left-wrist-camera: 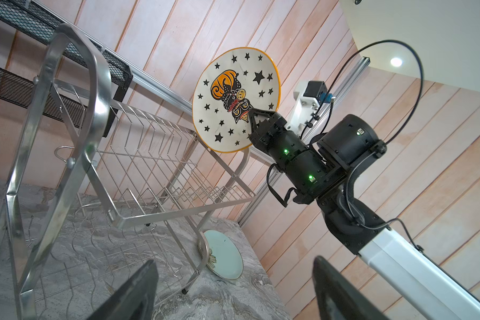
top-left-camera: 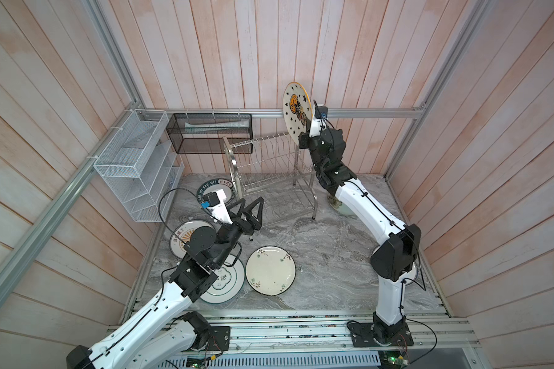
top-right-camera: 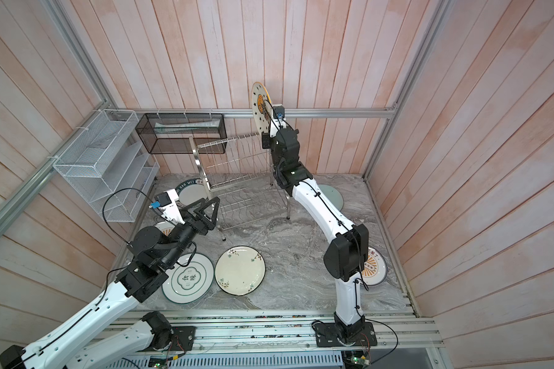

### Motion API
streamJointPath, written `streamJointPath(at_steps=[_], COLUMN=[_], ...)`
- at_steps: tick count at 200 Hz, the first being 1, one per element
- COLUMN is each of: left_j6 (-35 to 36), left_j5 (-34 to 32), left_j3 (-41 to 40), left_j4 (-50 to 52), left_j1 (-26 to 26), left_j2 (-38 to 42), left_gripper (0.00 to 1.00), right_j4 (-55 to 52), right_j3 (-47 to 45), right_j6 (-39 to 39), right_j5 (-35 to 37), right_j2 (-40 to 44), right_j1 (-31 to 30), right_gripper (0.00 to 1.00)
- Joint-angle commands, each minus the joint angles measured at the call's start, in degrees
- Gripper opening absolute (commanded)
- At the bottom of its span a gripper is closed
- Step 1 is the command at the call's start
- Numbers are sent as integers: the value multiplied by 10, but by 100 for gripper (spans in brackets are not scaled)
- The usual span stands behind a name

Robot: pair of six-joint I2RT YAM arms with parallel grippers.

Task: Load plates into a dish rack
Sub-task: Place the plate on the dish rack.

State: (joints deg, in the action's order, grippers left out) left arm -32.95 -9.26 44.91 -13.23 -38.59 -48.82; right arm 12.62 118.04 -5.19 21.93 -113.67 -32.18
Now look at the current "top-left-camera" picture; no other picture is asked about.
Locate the right aluminium frame bar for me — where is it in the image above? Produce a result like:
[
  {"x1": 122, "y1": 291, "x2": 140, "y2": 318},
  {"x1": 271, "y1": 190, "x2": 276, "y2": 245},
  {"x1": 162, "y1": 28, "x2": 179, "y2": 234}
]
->
[{"x1": 384, "y1": 1, "x2": 496, "y2": 182}]

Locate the left orange sunburst plate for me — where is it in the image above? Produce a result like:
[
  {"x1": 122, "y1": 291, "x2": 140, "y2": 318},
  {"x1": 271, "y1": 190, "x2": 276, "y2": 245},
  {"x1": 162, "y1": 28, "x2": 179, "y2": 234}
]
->
[{"x1": 169, "y1": 219, "x2": 215, "y2": 259}]

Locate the cream floral plate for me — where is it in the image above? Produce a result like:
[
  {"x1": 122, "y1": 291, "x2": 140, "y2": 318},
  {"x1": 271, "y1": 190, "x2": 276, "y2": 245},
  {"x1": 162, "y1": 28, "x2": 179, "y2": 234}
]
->
[{"x1": 246, "y1": 245, "x2": 296, "y2": 296}]

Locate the steel two-tier dish rack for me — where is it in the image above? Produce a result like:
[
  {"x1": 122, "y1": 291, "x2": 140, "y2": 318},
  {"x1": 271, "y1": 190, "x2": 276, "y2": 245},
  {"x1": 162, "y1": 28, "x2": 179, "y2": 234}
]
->
[{"x1": 223, "y1": 132, "x2": 318, "y2": 224}]

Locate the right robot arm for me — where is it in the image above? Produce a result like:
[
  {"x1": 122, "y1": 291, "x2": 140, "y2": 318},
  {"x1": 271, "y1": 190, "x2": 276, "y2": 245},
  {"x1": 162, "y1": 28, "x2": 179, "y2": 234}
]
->
[{"x1": 297, "y1": 128, "x2": 421, "y2": 346}]

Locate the orange sunburst plate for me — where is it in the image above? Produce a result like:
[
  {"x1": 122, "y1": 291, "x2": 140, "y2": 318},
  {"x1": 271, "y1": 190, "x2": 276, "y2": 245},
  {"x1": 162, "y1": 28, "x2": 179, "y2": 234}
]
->
[
  {"x1": 403, "y1": 262, "x2": 418, "y2": 285},
  {"x1": 169, "y1": 219, "x2": 215, "y2": 259}
]

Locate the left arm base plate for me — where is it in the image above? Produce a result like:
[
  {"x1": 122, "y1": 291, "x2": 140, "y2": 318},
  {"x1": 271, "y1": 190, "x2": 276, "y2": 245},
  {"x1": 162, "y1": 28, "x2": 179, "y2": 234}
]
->
[{"x1": 167, "y1": 325, "x2": 232, "y2": 352}]

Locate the white wire mesh shelf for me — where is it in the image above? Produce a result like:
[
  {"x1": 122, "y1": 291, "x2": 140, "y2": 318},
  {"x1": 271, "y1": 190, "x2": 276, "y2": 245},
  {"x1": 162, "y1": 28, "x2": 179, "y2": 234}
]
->
[{"x1": 94, "y1": 109, "x2": 184, "y2": 223}]

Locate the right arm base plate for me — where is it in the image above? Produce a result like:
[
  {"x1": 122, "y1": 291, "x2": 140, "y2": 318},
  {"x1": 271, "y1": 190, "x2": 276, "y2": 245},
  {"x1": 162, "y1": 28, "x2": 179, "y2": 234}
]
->
[{"x1": 346, "y1": 321, "x2": 414, "y2": 347}]

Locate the black mesh wall basket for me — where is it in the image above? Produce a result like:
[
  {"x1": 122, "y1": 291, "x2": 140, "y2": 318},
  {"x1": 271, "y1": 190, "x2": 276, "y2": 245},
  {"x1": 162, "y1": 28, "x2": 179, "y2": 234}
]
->
[{"x1": 166, "y1": 112, "x2": 253, "y2": 155}]

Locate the horizontal aluminium wall bar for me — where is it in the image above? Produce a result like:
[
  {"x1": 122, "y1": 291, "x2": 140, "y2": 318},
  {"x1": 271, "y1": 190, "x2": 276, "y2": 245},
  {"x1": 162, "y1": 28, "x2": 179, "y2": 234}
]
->
[{"x1": 135, "y1": 107, "x2": 425, "y2": 120}]

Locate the star pattern orange rim plate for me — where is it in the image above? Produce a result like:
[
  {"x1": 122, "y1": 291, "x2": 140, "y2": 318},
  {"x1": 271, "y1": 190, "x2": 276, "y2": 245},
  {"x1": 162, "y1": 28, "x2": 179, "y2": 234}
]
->
[{"x1": 283, "y1": 81, "x2": 313, "y2": 144}]

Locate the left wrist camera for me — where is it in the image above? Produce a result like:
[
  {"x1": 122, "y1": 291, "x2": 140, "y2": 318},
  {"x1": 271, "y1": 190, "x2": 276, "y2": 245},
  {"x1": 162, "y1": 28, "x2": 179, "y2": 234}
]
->
[{"x1": 202, "y1": 189, "x2": 232, "y2": 224}]

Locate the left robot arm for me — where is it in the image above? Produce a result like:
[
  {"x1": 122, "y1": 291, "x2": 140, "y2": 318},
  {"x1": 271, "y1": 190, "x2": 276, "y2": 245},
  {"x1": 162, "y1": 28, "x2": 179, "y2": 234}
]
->
[{"x1": 66, "y1": 193, "x2": 264, "y2": 368}]

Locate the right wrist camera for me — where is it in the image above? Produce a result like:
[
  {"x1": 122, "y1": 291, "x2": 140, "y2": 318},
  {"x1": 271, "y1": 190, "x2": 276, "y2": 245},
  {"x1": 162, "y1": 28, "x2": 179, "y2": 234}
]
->
[{"x1": 309, "y1": 105, "x2": 328, "y2": 138}]

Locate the aluminium frame bar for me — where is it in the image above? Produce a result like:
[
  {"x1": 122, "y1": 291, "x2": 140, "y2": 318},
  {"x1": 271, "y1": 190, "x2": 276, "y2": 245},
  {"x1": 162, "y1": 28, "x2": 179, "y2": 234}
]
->
[
  {"x1": 384, "y1": 1, "x2": 496, "y2": 182},
  {"x1": 0, "y1": 101, "x2": 143, "y2": 309}
]

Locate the right orange sunburst plate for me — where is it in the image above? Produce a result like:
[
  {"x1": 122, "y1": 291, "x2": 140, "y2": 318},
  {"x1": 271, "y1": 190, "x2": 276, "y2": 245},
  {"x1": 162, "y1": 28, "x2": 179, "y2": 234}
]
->
[{"x1": 403, "y1": 262, "x2": 418, "y2": 285}]

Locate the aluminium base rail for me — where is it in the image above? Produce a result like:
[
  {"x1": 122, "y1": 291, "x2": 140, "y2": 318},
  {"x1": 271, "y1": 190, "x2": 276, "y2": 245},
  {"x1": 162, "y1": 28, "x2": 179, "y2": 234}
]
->
[{"x1": 196, "y1": 310, "x2": 480, "y2": 364}]

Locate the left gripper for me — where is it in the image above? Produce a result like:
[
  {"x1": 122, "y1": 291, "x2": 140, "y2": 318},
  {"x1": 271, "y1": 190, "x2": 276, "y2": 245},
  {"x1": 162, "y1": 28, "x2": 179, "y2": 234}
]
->
[{"x1": 210, "y1": 197, "x2": 264, "y2": 268}]

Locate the mint green flower plate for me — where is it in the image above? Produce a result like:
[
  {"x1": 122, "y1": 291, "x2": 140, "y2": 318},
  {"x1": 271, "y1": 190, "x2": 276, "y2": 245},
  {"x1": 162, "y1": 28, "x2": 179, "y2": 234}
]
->
[{"x1": 327, "y1": 194, "x2": 356, "y2": 218}]

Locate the white plate green outline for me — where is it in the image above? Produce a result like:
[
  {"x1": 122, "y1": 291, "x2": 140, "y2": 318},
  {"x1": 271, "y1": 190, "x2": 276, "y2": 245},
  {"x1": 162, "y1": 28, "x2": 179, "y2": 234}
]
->
[{"x1": 201, "y1": 255, "x2": 246, "y2": 304}]

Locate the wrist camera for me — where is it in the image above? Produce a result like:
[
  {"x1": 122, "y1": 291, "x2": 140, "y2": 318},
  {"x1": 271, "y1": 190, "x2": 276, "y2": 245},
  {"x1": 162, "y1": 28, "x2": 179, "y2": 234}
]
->
[
  {"x1": 202, "y1": 189, "x2": 232, "y2": 224},
  {"x1": 309, "y1": 105, "x2": 328, "y2": 138}
]

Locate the white plate dark green rim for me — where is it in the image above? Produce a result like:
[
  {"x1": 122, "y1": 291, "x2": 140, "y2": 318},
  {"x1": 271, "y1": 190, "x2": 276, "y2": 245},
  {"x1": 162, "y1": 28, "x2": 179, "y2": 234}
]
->
[{"x1": 196, "y1": 178, "x2": 236, "y2": 204}]

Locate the left aluminium frame bar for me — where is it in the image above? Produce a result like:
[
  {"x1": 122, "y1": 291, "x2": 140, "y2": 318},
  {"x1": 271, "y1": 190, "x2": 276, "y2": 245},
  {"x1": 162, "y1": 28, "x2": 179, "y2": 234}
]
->
[{"x1": 0, "y1": 101, "x2": 143, "y2": 309}]

